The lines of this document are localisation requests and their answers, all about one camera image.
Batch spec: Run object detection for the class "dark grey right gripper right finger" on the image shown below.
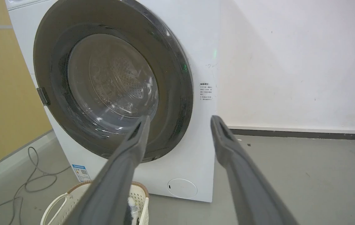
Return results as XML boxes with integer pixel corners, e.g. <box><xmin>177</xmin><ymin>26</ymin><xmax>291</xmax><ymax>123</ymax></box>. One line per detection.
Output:
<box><xmin>210</xmin><ymin>115</ymin><xmax>300</xmax><ymax>225</ymax></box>

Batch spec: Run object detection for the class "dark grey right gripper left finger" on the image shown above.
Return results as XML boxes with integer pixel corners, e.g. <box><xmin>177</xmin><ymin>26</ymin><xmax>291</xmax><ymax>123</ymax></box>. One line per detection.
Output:
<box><xmin>63</xmin><ymin>115</ymin><xmax>151</xmax><ymax>225</ymax></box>

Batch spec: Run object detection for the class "round dark washing machine door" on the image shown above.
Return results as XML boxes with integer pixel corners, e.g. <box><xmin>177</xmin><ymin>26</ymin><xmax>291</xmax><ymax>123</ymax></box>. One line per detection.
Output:
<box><xmin>33</xmin><ymin>0</ymin><xmax>194</xmax><ymax>163</ymax></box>

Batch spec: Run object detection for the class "white front-load washing machine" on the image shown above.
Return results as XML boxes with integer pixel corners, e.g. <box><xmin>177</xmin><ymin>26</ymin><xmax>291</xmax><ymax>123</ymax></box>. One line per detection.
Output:
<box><xmin>5</xmin><ymin>0</ymin><xmax>221</xmax><ymax>203</ymax></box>

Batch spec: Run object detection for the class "white plastic laundry basket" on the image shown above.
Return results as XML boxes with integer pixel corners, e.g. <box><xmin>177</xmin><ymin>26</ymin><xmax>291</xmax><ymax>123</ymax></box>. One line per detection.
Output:
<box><xmin>40</xmin><ymin>181</ymin><xmax>150</xmax><ymax>225</ymax></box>

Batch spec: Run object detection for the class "white cloth with tag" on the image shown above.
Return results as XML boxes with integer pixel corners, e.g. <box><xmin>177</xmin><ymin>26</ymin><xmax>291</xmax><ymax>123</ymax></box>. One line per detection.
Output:
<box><xmin>127</xmin><ymin>197</ymin><xmax>140</xmax><ymax>225</ymax></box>

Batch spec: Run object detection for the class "blue energy label sticker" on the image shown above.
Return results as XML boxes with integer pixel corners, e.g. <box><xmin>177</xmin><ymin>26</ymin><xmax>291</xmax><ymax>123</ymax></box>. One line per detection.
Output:
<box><xmin>72</xmin><ymin>164</ymin><xmax>92</xmax><ymax>183</ymax></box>

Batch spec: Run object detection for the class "grey floor cable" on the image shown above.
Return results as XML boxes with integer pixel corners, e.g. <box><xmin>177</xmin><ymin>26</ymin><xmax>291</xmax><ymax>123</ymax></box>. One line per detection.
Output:
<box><xmin>0</xmin><ymin>146</ymin><xmax>71</xmax><ymax>225</ymax></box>

